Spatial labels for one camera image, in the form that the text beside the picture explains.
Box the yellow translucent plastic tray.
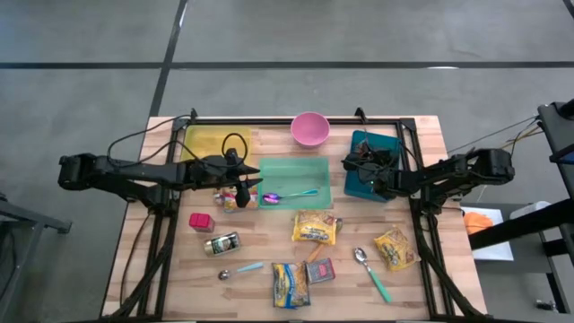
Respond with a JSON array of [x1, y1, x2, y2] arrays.
[[179, 125, 253, 163]]

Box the round labelled spice can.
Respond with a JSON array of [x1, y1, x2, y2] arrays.
[[203, 231, 241, 258]]

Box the orange object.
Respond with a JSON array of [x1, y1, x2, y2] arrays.
[[464, 211, 494, 236]]

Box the dark teal plastic tray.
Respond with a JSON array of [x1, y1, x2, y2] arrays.
[[344, 129, 403, 204]]

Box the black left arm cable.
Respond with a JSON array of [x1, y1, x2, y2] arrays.
[[106, 114, 194, 159]]

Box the spoon with light-blue handle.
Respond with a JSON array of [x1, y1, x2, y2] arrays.
[[217, 261, 265, 282]]

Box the pink bowl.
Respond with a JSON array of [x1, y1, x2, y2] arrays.
[[290, 111, 332, 150]]

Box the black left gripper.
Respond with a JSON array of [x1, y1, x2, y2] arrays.
[[187, 148, 265, 209]]

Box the green translucent plastic tray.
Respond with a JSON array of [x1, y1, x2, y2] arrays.
[[257, 156, 334, 211]]

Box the thin cable bundle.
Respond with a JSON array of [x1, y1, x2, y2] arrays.
[[447, 115, 539, 156]]

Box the white sheet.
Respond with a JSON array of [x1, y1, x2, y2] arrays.
[[460, 205, 515, 262]]

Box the iridescent rainbow metal spoon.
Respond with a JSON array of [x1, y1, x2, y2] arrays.
[[262, 188, 319, 206]]

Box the black metal cart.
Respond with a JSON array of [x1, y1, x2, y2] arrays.
[[468, 98, 574, 315]]

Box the grey metal stand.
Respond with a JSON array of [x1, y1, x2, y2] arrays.
[[0, 192, 73, 315]]

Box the yellow noodle packet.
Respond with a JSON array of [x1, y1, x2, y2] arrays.
[[291, 209, 344, 247], [373, 224, 422, 273]]

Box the black looped wrist camera cable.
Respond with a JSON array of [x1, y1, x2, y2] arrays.
[[222, 132, 249, 168]]

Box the red box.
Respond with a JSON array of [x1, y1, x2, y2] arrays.
[[188, 212, 216, 233]]

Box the wooden stick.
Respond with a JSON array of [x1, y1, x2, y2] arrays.
[[306, 243, 326, 264]]

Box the red-striped noodle packet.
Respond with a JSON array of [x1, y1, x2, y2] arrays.
[[222, 184, 260, 214]]

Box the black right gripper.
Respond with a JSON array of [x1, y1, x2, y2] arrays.
[[343, 149, 408, 201]]

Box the blue-edged noodle packet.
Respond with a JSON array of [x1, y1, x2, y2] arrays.
[[271, 261, 312, 310]]

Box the patterned rectangular spice tin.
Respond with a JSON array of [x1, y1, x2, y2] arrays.
[[305, 257, 336, 285]]

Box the spoon with green handle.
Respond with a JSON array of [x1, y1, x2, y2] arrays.
[[352, 246, 394, 304]]

